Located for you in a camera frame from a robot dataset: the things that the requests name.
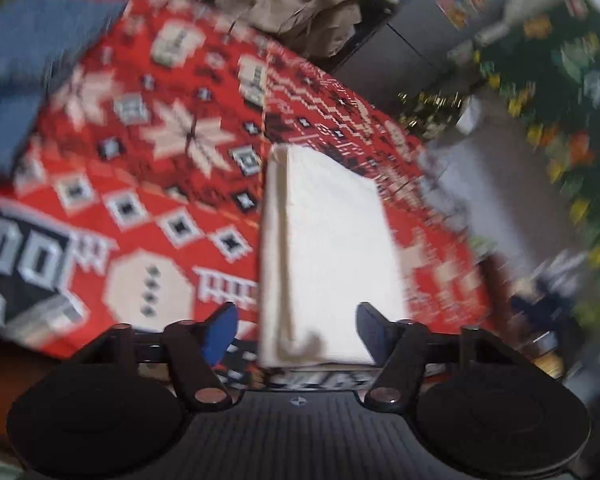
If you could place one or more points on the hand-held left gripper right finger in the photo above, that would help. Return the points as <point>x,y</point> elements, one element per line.
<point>370,332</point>

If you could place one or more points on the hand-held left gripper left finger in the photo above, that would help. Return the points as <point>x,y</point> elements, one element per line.
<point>220,332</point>

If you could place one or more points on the cream knit vest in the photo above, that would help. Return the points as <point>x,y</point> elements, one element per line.
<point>330,250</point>

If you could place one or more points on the grey cloth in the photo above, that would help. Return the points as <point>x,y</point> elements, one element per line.
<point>445,190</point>

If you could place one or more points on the red patterned blanket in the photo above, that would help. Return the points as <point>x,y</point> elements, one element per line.
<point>155,185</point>

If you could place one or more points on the navy plush item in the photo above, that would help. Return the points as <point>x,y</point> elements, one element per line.
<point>532,300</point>

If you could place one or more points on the gold tinsel decoration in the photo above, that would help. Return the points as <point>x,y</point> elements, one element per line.
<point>430,115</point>

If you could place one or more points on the white paper bag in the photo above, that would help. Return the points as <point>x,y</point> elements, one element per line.
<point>472,115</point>

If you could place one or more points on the green Christmas banner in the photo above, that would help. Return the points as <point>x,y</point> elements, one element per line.
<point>570,135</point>

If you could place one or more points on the grey refrigerator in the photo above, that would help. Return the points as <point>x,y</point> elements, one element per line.
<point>410,50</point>

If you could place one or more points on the beige jacket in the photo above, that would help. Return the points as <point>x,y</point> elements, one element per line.
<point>300,5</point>

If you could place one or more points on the blue jeans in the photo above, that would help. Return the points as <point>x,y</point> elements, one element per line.
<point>25,60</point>

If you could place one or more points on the colourful fridge stickers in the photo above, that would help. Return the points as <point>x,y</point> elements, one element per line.
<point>462,0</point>

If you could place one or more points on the white tied curtain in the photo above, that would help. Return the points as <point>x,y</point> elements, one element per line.
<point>525,10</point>

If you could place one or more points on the brown wooden frame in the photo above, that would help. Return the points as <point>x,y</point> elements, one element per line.
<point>500,285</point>

